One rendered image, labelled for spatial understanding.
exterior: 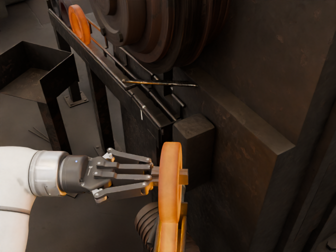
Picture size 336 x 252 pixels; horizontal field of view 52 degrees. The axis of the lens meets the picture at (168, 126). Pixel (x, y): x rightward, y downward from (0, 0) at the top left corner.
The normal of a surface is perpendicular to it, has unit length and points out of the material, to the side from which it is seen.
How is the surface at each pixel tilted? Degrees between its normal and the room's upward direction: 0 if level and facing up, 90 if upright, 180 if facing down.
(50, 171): 37
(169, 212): 82
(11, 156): 2
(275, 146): 0
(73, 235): 0
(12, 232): 58
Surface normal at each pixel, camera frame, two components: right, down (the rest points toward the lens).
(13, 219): 0.77, -0.32
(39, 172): -0.09, -0.20
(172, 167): -0.07, -0.47
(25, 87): -0.08, -0.76
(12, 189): 0.44, -0.07
